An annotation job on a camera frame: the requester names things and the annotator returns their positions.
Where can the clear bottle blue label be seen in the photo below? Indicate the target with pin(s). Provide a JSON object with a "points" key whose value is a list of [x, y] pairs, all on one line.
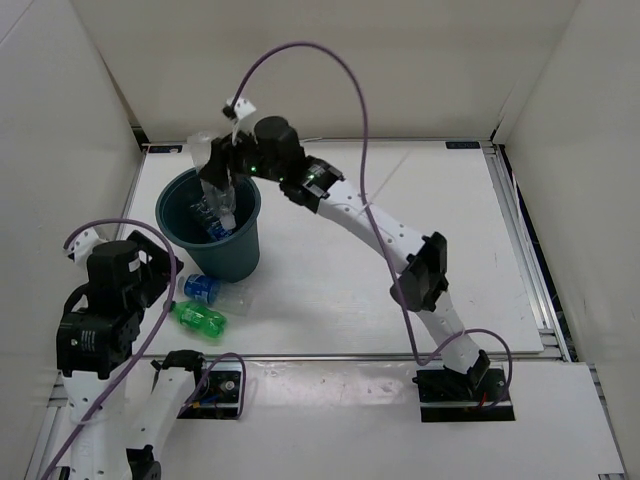
{"points": [[204, 216]]}

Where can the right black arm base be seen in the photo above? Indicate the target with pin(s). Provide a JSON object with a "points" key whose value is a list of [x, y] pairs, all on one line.
{"points": [[441, 401]]}

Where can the dark teal plastic bin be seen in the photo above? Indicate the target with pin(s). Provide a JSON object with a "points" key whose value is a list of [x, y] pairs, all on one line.
{"points": [[231, 259]]}

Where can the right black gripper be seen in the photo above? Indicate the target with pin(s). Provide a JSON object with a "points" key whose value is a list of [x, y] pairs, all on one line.
{"points": [[223, 152]]}

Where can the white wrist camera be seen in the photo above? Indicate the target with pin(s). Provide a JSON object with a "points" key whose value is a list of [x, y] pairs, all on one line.
{"points": [[236, 111], [82, 246]]}

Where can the clear crushed plastic bottle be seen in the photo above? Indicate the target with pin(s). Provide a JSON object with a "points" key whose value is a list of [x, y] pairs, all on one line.
{"points": [[221, 203]]}

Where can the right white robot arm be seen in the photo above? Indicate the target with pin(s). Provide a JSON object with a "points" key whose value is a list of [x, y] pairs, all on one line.
{"points": [[418, 262]]}

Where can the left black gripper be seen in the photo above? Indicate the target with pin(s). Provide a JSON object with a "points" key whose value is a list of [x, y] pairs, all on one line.
{"points": [[158, 267]]}

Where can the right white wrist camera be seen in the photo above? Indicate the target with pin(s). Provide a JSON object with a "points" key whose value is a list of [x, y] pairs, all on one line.
{"points": [[236, 111]]}

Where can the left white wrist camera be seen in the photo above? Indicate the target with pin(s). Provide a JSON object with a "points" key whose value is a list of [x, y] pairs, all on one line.
{"points": [[82, 246]]}

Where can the green plastic soda bottle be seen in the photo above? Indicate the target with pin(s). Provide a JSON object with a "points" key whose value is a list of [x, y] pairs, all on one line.
{"points": [[198, 319]]}

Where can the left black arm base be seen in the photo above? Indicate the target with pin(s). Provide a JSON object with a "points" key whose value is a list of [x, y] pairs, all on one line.
{"points": [[219, 399]]}

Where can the Pocari Sweat clear bottle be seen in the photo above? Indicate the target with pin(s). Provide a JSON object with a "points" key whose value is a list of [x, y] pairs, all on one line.
{"points": [[221, 296]]}

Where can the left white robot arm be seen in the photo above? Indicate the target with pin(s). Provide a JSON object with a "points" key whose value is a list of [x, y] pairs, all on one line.
{"points": [[95, 339]]}

